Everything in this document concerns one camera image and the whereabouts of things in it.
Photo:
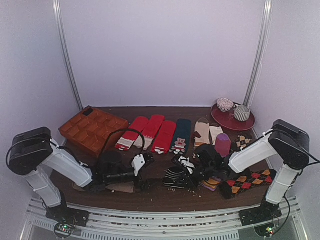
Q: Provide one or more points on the orange divided organizer tray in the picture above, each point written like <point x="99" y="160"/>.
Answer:
<point x="90" y="128"/>

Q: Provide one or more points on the dark red plate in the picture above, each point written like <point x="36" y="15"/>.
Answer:
<point x="227" y="119"/>

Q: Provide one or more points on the beige striped sock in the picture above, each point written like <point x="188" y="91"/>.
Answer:
<point x="201" y="132"/>

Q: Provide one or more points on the black white striped sock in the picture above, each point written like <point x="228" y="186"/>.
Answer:
<point x="175" y="178"/>

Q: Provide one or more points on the red sock left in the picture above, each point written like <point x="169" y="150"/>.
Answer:
<point x="129" y="137"/>

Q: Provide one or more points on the dark green reindeer sock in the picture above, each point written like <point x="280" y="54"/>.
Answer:
<point x="181" y="138"/>

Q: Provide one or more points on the purple yellow sock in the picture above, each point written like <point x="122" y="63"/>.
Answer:
<point x="211" y="184"/>

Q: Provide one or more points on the purple magenta sock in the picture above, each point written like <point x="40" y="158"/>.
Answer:
<point x="223" y="144"/>

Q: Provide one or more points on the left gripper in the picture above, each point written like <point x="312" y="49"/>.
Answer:
<point x="144" y="186"/>

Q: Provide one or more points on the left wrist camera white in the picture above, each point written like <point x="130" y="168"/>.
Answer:
<point x="137" y="163"/>

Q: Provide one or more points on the aluminium frame post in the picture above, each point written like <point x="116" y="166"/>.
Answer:
<point x="261" y="48"/>
<point x="65" y="53"/>

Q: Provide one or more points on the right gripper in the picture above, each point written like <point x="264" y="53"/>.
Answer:
<point x="186" y="175"/>

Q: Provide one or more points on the red sock middle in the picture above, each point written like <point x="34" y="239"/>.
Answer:
<point x="150" y="131"/>

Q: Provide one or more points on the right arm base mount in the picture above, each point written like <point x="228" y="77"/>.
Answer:
<point x="263" y="218"/>

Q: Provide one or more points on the cream short sock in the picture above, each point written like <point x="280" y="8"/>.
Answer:
<point x="215" y="130"/>

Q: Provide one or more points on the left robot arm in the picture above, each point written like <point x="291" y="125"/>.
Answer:
<point x="34" y="149"/>

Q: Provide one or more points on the red sock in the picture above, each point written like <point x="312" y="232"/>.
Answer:
<point x="129" y="137"/>
<point x="164" y="138"/>
<point x="150" y="131"/>

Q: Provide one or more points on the red sock right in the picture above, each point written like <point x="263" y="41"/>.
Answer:
<point x="164" y="138"/>

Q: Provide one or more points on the left aluminium frame post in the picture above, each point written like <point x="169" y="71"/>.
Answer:
<point x="65" y="53"/>

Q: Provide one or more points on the striped grey cup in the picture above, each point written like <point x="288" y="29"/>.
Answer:
<point x="241" y="113"/>

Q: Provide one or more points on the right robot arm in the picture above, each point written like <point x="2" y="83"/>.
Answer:
<point x="290" y="143"/>

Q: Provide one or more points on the patterned white bowl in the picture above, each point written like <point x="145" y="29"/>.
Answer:
<point x="224" y="104"/>

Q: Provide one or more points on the right aluminium frame post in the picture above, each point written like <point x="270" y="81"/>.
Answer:
<point x="261" y="48"/>

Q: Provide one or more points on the black orange argyle sock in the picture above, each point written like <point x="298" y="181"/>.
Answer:
<point x="246" y="181"/>

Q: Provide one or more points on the brown argyle sock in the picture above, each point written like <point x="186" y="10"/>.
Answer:
<point x="242" y="141"/>

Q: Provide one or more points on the tan sock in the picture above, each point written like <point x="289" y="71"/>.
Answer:
<point x="127" y="187"/>

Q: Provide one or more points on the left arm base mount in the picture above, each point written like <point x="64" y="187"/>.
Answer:
<point x="68" y="219"/>

